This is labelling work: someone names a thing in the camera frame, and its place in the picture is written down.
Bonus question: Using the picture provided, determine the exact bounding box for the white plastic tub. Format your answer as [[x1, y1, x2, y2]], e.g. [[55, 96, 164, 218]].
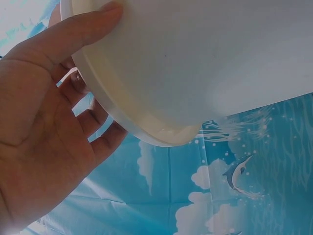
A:
[[59, 0, 313, 147]]

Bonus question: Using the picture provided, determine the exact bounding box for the person's left hand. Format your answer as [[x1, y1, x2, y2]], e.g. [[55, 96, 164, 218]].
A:
[[0, 2, 130, 235]]

